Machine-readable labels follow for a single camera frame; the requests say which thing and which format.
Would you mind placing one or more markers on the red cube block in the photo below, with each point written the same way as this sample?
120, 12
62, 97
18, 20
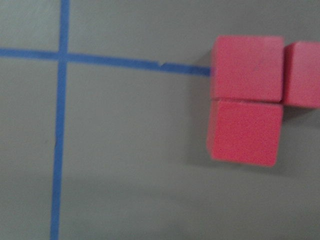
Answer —
301, 84
244, 132
247, 67

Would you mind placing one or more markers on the blue tape strip lengthwise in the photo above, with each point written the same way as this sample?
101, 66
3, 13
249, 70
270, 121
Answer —
62, 66

